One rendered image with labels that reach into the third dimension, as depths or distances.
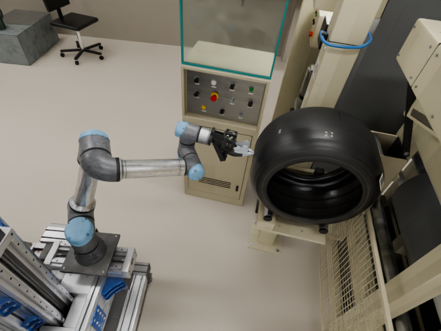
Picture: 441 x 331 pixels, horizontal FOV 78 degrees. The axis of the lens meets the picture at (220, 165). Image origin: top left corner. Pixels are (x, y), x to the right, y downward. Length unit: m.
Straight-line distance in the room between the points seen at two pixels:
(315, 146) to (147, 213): 1.77
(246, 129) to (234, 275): 1.11
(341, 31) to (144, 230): 1.96
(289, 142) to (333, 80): 0.39
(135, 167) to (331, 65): 0.91
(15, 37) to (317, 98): 4.20
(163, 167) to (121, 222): 1.42
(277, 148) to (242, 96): 0.78
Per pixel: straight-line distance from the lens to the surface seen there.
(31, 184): 3.05
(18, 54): 4.97
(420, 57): 1.14
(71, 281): 1.66
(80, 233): 1.39
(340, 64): 1.31
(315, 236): 1.58
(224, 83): 1.80
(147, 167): 1.12
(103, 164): 1.09
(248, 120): 1.91
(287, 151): 1.09
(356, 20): 1.25
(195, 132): 1.20
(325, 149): 1.08
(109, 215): 2.57
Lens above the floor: 2.07
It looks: 47 degrees down
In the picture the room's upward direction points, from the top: 6 degrees clockwise
